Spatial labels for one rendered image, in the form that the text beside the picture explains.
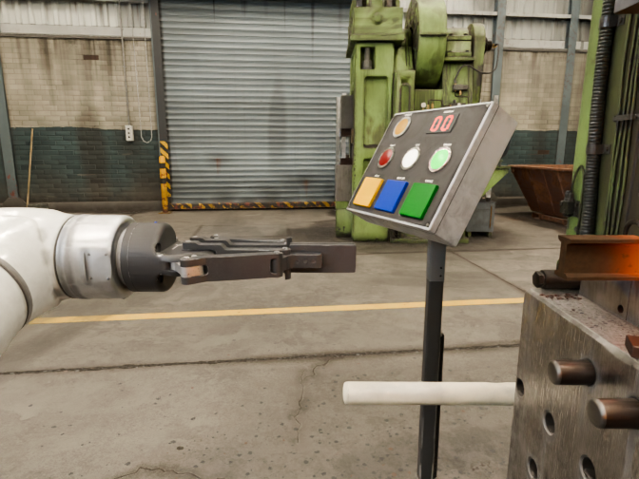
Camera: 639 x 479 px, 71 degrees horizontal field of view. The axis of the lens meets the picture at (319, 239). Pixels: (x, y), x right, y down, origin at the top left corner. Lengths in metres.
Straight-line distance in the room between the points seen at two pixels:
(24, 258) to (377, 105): 5.13
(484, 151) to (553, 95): 9.25
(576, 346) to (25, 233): 0.60
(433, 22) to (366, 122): 1.28
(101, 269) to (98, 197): 8.50
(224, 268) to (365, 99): 5.07
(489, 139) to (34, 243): 0.77
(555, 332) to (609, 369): 0.11
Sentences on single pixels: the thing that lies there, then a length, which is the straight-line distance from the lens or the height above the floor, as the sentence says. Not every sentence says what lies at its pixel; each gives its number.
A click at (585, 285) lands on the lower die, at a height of 0.93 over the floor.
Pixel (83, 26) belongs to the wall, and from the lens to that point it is 9.28.
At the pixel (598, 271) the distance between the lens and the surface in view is 0.56.
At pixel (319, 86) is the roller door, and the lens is 8.52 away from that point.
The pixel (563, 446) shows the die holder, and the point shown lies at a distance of 0.66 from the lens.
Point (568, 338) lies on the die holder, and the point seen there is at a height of 0.89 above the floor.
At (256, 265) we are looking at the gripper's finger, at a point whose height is 1.00.
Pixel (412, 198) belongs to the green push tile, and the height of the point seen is 1.01.
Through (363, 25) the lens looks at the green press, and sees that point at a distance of 5.51.
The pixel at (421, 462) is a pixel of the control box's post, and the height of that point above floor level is 0.31.
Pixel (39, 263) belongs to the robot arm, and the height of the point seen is 1.00.
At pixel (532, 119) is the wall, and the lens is 9.93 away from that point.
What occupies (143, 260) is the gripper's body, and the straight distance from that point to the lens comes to 0.47.
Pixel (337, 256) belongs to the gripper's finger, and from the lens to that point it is 0.47.
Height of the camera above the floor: 1.11
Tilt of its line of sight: 11 degrees down
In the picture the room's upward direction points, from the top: straight up
